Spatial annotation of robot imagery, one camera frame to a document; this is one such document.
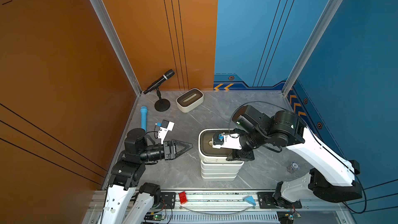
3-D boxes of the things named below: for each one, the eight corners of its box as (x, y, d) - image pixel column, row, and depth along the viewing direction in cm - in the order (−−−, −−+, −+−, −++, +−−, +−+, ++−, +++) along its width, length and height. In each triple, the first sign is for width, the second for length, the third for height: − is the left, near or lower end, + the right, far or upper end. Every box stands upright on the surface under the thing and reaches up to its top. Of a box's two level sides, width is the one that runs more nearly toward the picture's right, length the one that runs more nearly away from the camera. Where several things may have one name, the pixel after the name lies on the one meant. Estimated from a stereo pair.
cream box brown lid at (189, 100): (183, 116, 107) (182, 110, 102) (174, 105, 113) (172, 99, 108) (206, 102, 116) (206, 96, 110) (196, 92, 122) (196, 86, 117)
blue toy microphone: (140, 131, 100) (138, 128, 97) (142, 109, 112) (140, 106, 109) (146, 130, 101) (144, 127, 98) (148, 109, 112) (146, 105, 109)
